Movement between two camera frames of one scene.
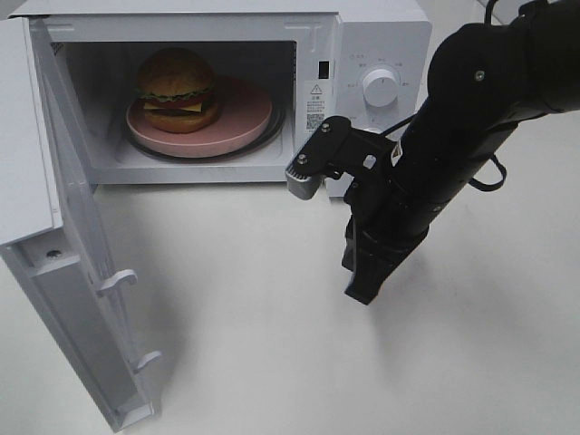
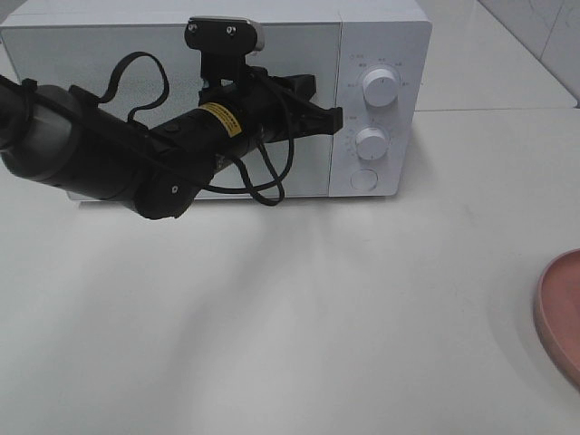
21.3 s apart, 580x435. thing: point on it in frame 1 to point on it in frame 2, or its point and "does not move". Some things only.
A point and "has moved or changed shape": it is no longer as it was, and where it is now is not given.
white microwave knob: (380, 88) does not move
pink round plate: (245, 111) has moved or changed shape
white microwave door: (48, 226) to (84, 57)
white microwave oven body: (227, 91) does not move
